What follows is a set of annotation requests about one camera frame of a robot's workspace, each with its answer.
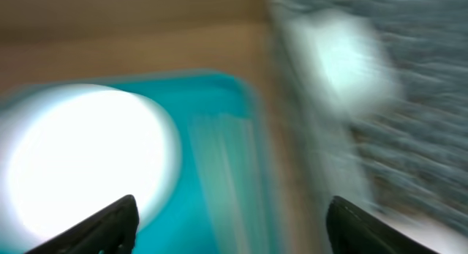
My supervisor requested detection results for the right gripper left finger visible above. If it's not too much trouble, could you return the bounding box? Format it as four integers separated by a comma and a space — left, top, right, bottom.
25, 195, 139, 254

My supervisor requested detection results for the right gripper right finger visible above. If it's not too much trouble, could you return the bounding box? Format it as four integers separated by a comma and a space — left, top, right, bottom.
326, 196, 436, 254

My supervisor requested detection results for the large white round plate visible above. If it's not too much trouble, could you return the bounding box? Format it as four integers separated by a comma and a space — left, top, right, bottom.
1, 84, 181, 252

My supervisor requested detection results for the grey dishwasher rack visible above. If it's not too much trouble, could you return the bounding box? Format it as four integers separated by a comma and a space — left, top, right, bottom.
269, 0, 467, 234

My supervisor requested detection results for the teal plastic tray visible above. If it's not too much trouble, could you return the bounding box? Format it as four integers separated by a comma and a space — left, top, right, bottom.
1, 72, 284, 253

